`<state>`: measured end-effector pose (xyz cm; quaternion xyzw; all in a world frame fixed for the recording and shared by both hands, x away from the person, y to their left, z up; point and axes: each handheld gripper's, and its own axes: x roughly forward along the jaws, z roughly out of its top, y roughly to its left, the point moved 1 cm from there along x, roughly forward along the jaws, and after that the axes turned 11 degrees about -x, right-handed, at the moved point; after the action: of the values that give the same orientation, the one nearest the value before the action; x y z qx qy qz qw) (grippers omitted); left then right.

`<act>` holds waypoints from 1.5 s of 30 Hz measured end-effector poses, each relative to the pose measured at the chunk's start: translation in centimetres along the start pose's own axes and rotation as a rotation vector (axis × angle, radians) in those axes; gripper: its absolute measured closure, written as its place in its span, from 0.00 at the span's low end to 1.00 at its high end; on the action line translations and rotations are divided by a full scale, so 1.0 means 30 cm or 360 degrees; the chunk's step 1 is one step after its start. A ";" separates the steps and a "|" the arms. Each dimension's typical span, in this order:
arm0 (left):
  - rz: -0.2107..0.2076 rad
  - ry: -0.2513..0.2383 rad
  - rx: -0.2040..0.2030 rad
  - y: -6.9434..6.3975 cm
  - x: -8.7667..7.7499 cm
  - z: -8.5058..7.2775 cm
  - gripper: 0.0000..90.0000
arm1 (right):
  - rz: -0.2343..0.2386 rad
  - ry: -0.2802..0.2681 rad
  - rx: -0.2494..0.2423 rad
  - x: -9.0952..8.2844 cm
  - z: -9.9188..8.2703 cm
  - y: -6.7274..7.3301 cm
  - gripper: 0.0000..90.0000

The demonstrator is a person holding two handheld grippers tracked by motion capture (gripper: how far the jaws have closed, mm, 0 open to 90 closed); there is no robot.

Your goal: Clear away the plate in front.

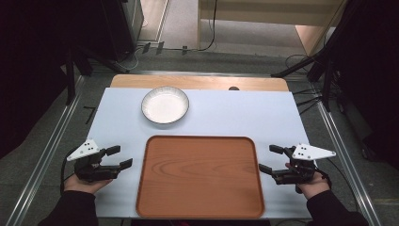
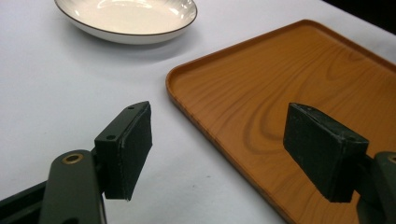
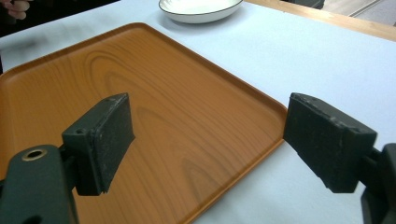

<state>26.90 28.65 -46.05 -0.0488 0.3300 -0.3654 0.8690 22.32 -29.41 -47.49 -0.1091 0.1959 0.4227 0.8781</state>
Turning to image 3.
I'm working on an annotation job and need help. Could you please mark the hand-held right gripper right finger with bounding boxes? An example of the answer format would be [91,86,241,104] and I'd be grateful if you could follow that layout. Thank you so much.
[283,91,378,194]

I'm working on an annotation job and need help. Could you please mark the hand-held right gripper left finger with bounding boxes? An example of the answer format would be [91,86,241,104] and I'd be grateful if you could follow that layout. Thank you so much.
[61,92,136,197]

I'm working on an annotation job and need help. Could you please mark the wooden tray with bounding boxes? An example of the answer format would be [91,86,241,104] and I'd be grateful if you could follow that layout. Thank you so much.
[0,21,288,224]

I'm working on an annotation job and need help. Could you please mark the white bowl with dark rim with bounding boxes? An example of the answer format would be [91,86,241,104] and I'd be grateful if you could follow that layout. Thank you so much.
[158,0,245,24]

